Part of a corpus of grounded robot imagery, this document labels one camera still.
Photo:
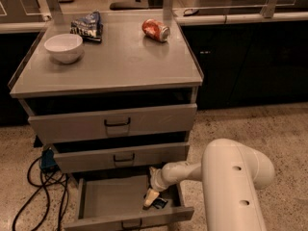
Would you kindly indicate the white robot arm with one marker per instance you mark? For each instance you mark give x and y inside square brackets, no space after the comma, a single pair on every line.
[231,173]

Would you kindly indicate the red soda can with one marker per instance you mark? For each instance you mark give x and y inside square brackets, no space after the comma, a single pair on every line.
[156,30]

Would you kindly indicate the blue chip bag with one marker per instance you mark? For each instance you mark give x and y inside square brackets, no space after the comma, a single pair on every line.
[88,27]

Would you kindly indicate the blue power box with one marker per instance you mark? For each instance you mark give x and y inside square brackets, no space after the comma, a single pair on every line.
[47,162]

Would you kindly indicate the grey drawer cabinet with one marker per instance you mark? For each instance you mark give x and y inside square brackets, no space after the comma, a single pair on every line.
[61,25]

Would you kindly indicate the grey drawer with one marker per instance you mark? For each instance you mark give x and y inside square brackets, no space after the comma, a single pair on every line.
[114,123]
[135,156]
[112,200]

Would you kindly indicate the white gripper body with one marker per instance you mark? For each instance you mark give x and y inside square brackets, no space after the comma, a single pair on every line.
[156,181]

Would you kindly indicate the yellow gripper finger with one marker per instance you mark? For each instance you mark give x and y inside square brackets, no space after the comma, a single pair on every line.
[150,197]

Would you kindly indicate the white ceramic bowl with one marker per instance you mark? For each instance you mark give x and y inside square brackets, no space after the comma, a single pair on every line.
[65,48]

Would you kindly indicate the blueberry rxbar wrapper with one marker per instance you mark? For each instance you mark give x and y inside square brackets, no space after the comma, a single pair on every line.
[159,203]

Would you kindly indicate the grey top drawer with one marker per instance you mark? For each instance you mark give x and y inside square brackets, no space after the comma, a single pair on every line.
[114,123]

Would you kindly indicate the grey bottom drawer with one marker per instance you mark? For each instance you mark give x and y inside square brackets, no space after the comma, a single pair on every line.
[112,200]

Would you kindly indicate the grey middle drawer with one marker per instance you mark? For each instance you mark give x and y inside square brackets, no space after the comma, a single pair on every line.
[135,156]

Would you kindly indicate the dark lower cabinets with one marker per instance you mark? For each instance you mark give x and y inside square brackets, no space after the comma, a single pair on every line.
[216,66]

